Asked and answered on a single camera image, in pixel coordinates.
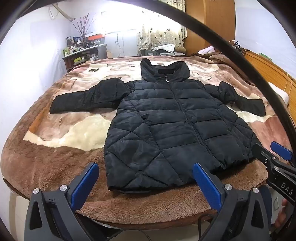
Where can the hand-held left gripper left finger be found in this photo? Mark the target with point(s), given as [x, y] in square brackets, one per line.
[84, 185]

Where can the black puffer jacket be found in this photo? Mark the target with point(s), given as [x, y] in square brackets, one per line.
[166, 129]

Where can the black box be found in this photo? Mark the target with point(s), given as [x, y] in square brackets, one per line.
[151, 53]

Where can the bright window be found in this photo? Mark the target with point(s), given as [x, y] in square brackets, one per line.
[124, 16]

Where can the wooden wardrobe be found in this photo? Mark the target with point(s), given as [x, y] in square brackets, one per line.
[217, 16]

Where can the dry branches in vase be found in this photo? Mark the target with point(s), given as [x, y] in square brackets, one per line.
[83, 25]

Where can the small green packet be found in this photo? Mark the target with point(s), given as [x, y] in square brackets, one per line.
[263, 55]

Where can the brown printed blanket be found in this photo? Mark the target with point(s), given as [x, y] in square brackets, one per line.
[69, 115]

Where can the wooden headboard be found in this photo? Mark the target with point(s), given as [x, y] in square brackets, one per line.
[277, 71]

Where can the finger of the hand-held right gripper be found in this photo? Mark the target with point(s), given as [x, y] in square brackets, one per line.
[281, 150]
[261, 153]

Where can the heart print curtain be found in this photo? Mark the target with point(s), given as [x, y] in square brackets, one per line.
[159, 30]

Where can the pale pink cloth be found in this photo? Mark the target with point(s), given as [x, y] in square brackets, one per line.
[207, 50]

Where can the person's right hand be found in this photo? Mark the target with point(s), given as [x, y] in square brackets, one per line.
[281, 214]

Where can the white pillow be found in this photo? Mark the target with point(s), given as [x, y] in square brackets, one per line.
[279, 92]

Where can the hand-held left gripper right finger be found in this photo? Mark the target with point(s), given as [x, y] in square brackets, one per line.
[205, 185]

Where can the white plastic bag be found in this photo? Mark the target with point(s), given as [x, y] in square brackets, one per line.
[166, 48]

